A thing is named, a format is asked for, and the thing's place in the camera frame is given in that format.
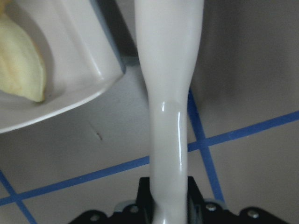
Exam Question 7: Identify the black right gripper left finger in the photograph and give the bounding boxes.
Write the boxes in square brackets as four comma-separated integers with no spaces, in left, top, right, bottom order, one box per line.
[136,177,155,224]

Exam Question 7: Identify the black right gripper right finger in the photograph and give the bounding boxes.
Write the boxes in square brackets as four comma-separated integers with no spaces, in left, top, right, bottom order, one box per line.
[187,176,205,224]

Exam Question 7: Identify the beige plastic dustpan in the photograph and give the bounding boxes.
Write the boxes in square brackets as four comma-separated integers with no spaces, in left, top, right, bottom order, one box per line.
[0,0,125,133]

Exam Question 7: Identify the white hand brush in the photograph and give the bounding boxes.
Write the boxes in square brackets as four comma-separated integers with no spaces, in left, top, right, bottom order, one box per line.
[134,0,204,224]

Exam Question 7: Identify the pale curved fruit peel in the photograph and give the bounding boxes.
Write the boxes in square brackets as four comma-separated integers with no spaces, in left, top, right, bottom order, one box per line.
[0,0,46,102]

